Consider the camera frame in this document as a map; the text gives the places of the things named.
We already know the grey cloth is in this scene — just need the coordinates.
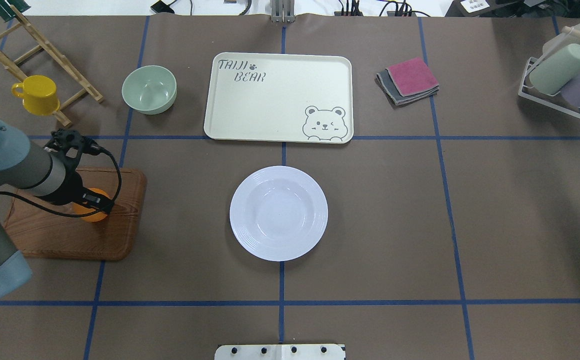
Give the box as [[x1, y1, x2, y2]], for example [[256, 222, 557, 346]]
[[376, 69, 439, 107]]

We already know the green cup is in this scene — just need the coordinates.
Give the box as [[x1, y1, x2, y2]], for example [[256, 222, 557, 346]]
[[528, 43, 580, 96]]

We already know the orange fruit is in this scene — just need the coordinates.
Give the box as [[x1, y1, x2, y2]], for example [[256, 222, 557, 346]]
[[79, 187, 112, 223]]

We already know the yellow cup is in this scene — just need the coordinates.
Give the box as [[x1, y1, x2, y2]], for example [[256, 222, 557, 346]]
[[11, 74, 60, 116]]

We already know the cream bear print tray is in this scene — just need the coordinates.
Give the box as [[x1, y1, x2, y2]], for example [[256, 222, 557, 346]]
[[203, 52, 354, 144]]

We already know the beige cup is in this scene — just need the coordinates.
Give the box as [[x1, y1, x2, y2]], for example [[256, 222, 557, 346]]
[[542, 19, 580, 56]]

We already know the brown wooden cutting board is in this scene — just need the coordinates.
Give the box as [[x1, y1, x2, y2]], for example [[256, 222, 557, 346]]
[[4, 168, 148, 261]]

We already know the wooden dish rack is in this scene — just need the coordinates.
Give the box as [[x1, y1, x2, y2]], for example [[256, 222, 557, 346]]
[[0, 5, 105, 128]]

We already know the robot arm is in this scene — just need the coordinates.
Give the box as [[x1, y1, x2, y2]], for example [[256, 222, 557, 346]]
[[0, 120, 114, 299]]

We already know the white cup rack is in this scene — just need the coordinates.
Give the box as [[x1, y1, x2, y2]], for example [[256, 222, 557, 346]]
[[518, 26, 580, 127]]

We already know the white round plate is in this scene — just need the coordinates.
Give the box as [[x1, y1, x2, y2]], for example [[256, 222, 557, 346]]
[[229, 165, 329, 262]]

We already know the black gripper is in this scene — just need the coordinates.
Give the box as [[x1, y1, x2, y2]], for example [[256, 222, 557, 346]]
[[44, 129, 101, 206]]

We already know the green ceramic bowl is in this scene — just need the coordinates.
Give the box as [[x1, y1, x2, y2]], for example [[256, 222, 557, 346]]
[[121, 64, 178, 116]]

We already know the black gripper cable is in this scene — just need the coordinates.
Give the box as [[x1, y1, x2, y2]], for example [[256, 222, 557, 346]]
[[0, 142, 123, 218]]

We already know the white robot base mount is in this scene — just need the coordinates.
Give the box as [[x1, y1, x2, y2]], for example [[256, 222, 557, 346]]
[[214, 343, 347, 360]]

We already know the pink cloth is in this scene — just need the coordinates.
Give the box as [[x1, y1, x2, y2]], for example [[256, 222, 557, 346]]
[[386, 57, 439, 97]]

